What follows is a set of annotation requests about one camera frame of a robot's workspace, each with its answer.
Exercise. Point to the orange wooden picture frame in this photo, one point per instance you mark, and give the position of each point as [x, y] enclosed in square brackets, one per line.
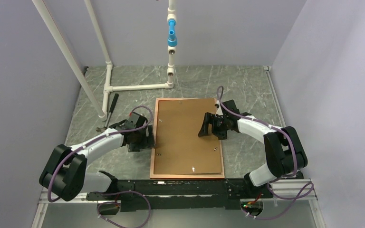
[152, 157]

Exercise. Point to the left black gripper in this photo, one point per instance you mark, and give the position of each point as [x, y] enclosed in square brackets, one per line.
[149, 142]

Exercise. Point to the white PVC pipe stand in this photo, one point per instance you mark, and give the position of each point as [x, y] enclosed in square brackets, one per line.
[102, 110]

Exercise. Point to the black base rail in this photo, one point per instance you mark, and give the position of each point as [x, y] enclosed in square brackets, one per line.
[181, 194]

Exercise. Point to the blue pipe fitting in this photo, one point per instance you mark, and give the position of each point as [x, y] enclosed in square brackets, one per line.
[172, 39]

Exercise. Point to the brown backing board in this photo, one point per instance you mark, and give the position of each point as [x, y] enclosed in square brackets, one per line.
[182, 135]

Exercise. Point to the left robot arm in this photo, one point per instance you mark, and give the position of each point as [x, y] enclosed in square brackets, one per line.
[65, 173]

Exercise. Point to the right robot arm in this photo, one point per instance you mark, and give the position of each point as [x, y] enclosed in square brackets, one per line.
[283, 149]

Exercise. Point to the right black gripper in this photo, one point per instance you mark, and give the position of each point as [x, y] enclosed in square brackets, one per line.
[210, 118]

